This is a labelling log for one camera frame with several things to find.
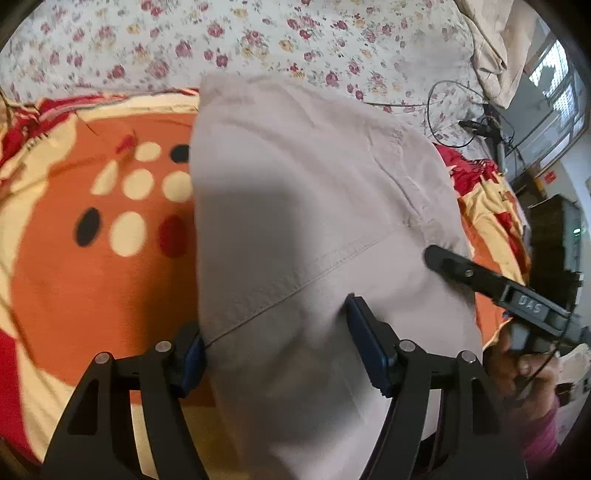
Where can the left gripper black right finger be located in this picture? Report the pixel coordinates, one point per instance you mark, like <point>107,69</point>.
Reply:
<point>445,420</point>

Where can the beige pillow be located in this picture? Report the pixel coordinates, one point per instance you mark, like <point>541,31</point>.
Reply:
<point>502,32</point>

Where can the pink sleeve forearm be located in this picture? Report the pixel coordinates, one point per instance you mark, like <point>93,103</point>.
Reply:
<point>539,441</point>

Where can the grey tripod with black mount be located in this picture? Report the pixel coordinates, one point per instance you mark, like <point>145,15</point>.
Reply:
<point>497,132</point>

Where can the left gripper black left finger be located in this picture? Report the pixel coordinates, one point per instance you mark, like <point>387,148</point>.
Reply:
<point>95,436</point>

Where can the window with frame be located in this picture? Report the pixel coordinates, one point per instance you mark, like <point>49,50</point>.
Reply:
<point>548,112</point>

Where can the beige grey zip jacket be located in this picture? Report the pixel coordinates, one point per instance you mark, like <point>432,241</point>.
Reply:
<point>302,197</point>

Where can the dark cabinet by wall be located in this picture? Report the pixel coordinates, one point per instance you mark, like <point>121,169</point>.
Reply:
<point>556,229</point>

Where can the floral white bed sheet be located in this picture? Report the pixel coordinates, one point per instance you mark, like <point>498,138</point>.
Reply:
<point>412,58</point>

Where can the red orange yellow blanket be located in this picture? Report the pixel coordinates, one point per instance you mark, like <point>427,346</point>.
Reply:
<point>99,253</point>

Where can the person right hand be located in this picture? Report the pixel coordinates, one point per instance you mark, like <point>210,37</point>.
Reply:
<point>505,366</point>

